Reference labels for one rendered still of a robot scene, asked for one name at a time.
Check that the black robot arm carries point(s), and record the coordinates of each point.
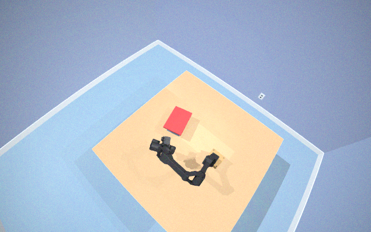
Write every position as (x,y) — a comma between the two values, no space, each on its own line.
(165,156)

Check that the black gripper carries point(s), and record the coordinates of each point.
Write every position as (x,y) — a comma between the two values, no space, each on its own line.
(170,147)

